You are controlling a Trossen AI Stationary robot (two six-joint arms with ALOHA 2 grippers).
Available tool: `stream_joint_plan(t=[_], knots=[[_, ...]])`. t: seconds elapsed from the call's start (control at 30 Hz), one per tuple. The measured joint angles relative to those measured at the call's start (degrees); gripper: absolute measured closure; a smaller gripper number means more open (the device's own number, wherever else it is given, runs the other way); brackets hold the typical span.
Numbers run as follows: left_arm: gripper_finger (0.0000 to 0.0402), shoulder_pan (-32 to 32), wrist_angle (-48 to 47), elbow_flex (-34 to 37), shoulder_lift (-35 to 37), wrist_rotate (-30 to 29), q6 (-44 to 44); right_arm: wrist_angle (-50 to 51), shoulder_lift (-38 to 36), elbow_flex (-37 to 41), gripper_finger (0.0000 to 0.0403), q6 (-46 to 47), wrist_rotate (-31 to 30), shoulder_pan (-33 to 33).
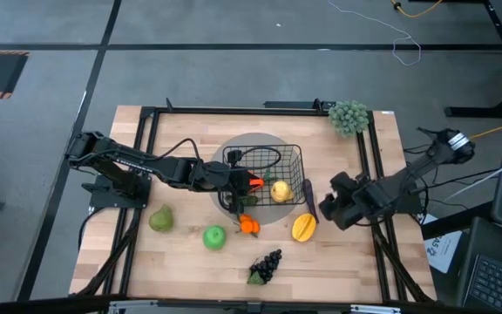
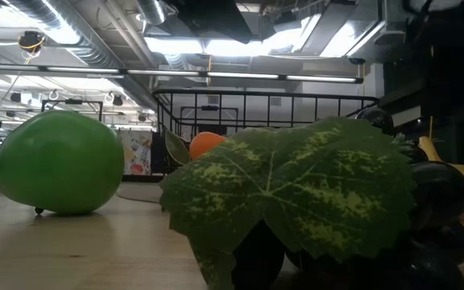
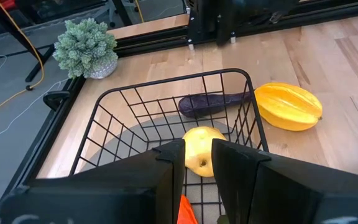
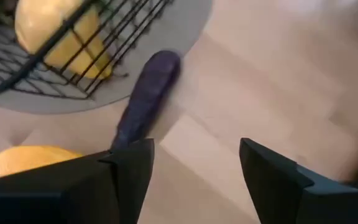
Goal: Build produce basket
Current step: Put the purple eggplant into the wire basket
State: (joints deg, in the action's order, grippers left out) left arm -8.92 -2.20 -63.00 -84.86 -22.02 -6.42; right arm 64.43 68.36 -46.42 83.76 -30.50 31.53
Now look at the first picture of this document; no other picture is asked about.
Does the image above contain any red chili pepper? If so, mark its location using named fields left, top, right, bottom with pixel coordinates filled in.
left=248, top=167, right=278, bottom=189

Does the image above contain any grey round placemat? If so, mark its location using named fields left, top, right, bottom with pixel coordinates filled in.
left=209, top=132, right=307, bottom=226

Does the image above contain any green apple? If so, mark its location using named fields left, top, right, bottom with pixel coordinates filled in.
left=202, top=224, right=227, bottom=252

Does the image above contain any white paper sheet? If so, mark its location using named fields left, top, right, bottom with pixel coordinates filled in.
left=423, top=212, right=465, bottom=275

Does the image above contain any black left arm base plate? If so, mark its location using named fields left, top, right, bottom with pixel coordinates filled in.
left=80, top=174, right=152, bottom=209

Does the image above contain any black mount bar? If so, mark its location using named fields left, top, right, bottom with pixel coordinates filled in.
left=263, top=98, right=337, bottom=111

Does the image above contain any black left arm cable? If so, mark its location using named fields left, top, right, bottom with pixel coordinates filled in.
left=157, top=137, right=283, bottom=174

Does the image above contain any purple eggplant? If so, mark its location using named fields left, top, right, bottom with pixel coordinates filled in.
left=302, top=178, right=321, bottom=224

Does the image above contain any green pear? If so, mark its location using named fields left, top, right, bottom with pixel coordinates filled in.
left=148, top=203, right=175, bottom=233

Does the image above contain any black laptop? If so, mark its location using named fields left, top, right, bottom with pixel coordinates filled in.
left=462, top=254, right=502, bottom=314

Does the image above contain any orange tangerine cluster with leaves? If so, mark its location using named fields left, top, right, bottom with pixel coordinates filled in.
left=233, top=212, right=261, bottom=239

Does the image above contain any white floor cable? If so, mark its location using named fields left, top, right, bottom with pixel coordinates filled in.
left=327, top=0, right=423, bottom=67

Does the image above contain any yellow pear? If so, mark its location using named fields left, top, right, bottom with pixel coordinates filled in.
left=270, top=180, right=295, bottom=204

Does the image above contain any black aluminium table frame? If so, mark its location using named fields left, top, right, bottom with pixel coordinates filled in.
left=76, top=98, right=436, bottom=306

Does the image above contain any yellow floor cable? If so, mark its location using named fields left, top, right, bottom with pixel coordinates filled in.
left=390, top=0, right=444, bottom=19

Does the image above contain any yellow starfruit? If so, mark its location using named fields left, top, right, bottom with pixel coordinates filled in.
left=291, top=212, right=318, bottom=243

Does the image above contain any black wire basket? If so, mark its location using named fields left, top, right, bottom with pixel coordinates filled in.
left=222, top=144, right=307, bottom=207

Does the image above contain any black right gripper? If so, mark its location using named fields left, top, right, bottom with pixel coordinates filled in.
left=319, top=171, right=387, bottom=231

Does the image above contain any black grape bunch with leaf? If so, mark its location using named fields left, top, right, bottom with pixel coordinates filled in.
left=247, top=249, right=283, bottom=287

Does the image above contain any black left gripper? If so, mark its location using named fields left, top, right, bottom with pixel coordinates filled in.
left=218, top=148, right=261, bottom=215

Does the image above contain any yellow extension cable with plug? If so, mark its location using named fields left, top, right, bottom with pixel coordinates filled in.
left=468, top=124, right=502, bottom=140

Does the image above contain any black desk frame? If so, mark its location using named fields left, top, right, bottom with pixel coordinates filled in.
left=444, top=0, right=502, bottom=119

